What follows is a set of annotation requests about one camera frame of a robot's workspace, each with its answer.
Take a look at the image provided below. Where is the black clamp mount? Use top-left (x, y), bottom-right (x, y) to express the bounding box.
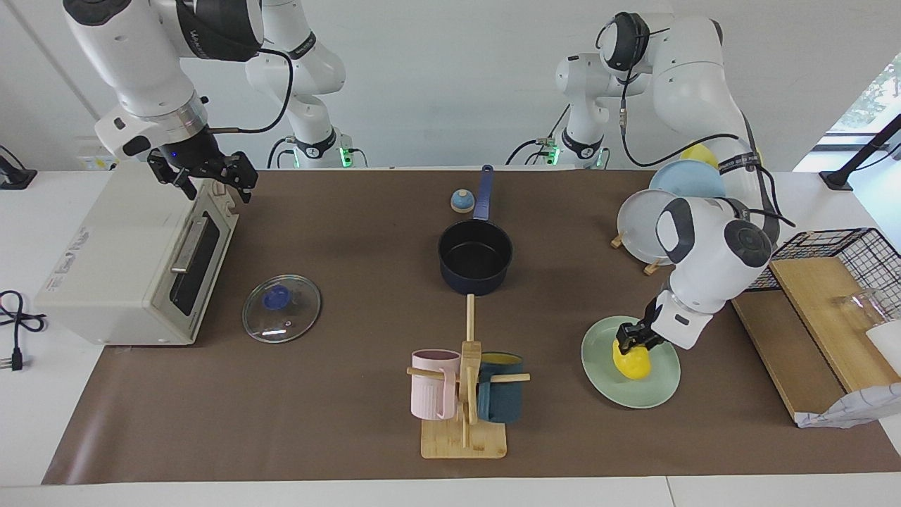
top-left (0, 144), bottom-right (37, 191)

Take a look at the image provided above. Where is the white translucent container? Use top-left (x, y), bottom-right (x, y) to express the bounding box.
top-left (866, 320), bottom-right (901, 375)

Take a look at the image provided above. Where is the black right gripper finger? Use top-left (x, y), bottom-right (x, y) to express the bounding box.
top-left (210, 150), bottom-right (258, 205)
top-left (146, 155), bottom-right (199, 202)

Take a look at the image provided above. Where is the brown table mat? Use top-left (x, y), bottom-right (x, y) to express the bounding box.
top-left (42, 169), bottom-right (901, 485)

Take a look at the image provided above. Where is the glass lid with blue knob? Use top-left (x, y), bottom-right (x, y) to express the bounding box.
top-left (242, 275), bottom-right (322, 344)

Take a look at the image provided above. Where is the yellow lemon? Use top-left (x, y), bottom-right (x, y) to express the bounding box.
top-left (612, 338), bottom-right (652, 381)

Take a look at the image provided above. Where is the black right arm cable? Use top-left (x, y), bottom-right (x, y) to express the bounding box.
top-left (204, 48), bottom-right (294, 136)

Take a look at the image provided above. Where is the dark teal mug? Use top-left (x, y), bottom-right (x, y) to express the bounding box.
top-left (477, 352), bottom-right (525, 424)

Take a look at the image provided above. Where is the pink ribbed mug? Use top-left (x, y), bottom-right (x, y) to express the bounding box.
top-left (411, 349), bottom-right (462, 421)

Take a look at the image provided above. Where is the clear glass cup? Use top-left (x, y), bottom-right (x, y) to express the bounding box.
top-left (831, 287), bottom-right (896, 332)

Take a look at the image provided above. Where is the light blue plate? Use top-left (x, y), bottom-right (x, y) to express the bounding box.
top-left (649, 159), bottom-right (729, 199)

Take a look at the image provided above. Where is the white crumpled cloth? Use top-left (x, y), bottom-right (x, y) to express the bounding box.
top-left (795, 382), bottom-right (901, 429)

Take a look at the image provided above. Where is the black camera stand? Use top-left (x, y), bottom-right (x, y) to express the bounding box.
top-left (820, 113), bottom-right (901, 191)

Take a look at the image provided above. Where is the black power cord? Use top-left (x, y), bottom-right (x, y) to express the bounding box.
top-left (0, 290), bottom-right (47, 372)

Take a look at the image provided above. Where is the wooden mug tree stand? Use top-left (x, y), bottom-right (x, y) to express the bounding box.
top-left (407, 294), bottom-right (531, 460)

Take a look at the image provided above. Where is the beige toaster oven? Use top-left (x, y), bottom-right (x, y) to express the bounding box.
top-left (34, 163), bottom-right (239, 346)

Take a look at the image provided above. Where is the white wall socket box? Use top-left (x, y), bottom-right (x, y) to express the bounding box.
top-left (76, 136), bottom-right (120, 171)

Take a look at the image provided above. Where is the grey plate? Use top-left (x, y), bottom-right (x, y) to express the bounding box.
top-left (617, 189), bottom-right (682, 265)

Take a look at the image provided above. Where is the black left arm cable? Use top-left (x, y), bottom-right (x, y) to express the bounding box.
top-left (595, 25), bottom-right (798, 230)

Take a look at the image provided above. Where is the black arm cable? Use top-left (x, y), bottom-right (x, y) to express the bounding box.
top-left (204, 48), bottom-right (294, 136)
top-left (595, 25), bottom-right (798, 230)

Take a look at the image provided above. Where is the mint green plate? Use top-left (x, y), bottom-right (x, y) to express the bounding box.
top-left (581, 315), bottom-right (681, 409)

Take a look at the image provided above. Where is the wood and wire shelf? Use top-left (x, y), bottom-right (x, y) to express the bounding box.
top-left (726, 227), bottom-right (901, 423)

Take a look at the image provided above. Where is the dark pot with purple handle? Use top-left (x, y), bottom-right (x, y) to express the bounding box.
top-left (438, 165), bottom-right (513, 296)

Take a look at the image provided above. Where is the wooden plate rack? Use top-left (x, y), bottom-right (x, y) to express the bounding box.
top-left (610, 232), bottom-right (666, 275)

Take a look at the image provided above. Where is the yellow plate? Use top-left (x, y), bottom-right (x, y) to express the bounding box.
top-left (679, 144), bottom-right (764, 170)

